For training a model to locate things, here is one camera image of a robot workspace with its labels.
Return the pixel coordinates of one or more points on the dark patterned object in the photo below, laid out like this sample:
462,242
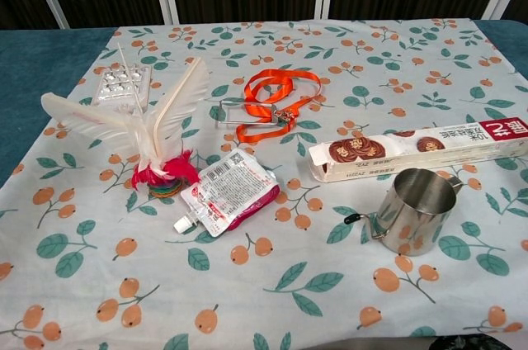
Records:
458,345

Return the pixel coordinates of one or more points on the long white cookie box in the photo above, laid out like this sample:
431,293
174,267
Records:
412,152

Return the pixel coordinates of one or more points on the white feather shuttlecock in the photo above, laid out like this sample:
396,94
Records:
165,178

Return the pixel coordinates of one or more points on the floral leaf and fruit tablecloth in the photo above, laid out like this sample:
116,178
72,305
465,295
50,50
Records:
264,284

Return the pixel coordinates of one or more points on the stainless steel cup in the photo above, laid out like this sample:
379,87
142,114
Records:
416,218

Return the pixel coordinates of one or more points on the white and pink spouted pouch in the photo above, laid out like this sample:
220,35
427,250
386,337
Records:
231,197

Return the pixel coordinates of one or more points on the silver pill blister pack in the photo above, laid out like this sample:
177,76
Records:
112,82

